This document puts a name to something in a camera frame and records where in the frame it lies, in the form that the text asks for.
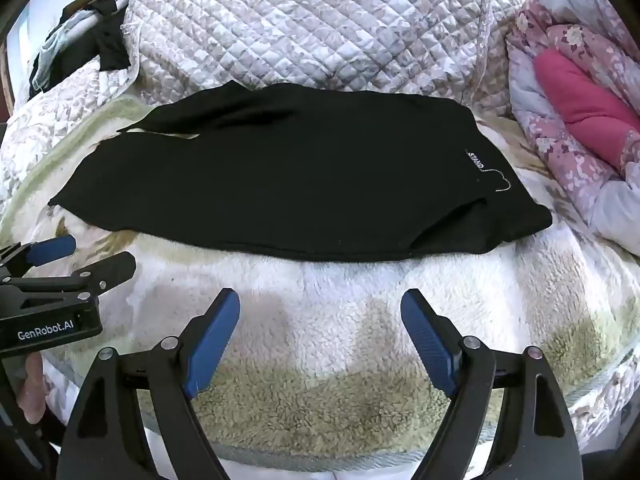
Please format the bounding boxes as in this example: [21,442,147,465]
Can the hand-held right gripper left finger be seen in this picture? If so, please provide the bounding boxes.
[56,288,241,480]

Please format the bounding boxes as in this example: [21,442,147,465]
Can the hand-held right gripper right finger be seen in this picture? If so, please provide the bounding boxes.
[401,288,586,480]

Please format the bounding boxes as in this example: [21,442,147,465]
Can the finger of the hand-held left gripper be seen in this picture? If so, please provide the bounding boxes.
[0,235,77,282]
[62,251,137,302]

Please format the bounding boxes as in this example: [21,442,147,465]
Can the black pants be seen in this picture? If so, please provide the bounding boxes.
[47,80,553,264]

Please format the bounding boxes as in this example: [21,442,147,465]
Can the person's left hand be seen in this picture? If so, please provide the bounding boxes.
[20,354,47,427]

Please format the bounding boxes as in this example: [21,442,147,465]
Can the cream green fleece blanket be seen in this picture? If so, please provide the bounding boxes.
[0,95,626,461]

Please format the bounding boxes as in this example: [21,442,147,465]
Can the brown wooden panel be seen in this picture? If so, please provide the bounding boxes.
[0,35,16,128]

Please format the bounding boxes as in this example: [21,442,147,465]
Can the light grey garment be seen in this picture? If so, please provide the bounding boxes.
[29,10,103,98]

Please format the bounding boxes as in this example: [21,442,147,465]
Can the black garment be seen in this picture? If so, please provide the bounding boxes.
[89,0,134,72]

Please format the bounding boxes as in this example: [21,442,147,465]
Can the pink floral quilt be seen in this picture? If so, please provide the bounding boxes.
[505,0,640,256]

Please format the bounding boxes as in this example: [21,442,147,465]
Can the pink pillow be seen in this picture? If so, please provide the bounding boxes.
[532,49,640,171]

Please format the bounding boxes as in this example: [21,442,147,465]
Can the white beige quilted bedspread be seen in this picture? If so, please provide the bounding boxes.
[0,0,640,441]

